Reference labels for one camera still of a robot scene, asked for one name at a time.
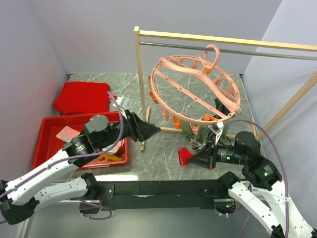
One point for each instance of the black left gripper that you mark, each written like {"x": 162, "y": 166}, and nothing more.
{"x": 140, "y": 130}

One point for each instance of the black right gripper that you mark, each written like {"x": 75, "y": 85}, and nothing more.
{"x": 206, "y": 158}

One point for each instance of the dark red sock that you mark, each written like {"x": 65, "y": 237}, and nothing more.
{"x": 184, "y": 155}

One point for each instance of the olive green sock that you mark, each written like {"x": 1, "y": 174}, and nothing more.
{"x": 199, "y": 140}

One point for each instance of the mustard yellow sock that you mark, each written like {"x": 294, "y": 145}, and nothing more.
{"x": 109, "y": 157}

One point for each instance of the pink patterned sock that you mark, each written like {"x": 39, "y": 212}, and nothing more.
{"x": 67, "y": 134}
{"x": 114, "y": 148}

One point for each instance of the pink round clip hanger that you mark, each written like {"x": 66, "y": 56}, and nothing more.
{"x": 194, "y": 90}

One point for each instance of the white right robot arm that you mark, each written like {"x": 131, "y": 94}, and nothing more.
{"x": 280, "y": 216}

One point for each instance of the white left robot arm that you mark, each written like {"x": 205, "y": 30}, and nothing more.
{"x": 20, "y": 198}

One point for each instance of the folded red cloth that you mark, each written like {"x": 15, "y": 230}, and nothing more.
{"x": 78, "y": 97}

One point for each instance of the red plastic bin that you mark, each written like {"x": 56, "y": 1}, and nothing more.
{"x": 48, "y": 144}

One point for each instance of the wooden clothes rack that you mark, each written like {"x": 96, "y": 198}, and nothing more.
{"x": 224, "y": 40}

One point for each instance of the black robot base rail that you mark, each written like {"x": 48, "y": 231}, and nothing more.
{"x": 204, "y": 194}

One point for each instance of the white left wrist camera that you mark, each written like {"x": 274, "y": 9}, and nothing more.
{"x": 122, "y": 101}

